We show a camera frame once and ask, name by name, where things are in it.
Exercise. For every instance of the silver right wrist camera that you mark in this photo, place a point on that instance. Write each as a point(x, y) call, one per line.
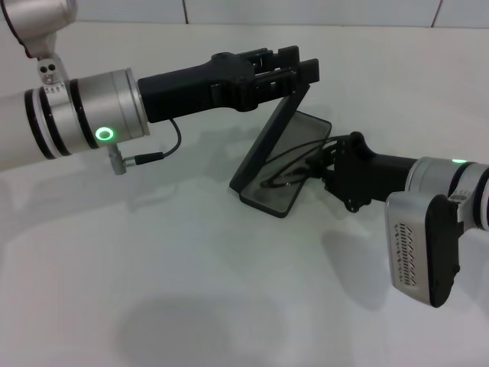
point(416, 237)

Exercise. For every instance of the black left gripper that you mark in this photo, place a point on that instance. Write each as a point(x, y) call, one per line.
point(179, 91)

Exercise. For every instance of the black glasses case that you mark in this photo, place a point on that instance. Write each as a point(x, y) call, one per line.
point(267, 145)

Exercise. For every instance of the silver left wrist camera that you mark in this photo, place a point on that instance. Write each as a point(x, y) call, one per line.
point(30, 23)

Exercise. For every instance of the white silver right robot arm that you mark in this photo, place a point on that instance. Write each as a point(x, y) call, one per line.
point(435, 179)

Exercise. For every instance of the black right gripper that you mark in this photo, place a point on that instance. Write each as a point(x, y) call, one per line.
point(366, 176)

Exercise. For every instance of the black thin-frame glasses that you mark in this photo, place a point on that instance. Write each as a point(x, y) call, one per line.
point(290, 153)

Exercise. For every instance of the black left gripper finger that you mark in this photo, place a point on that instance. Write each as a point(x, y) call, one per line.
point(308, 72)

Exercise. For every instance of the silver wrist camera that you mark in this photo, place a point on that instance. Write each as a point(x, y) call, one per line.
point(30, 23)
point(416, 237)

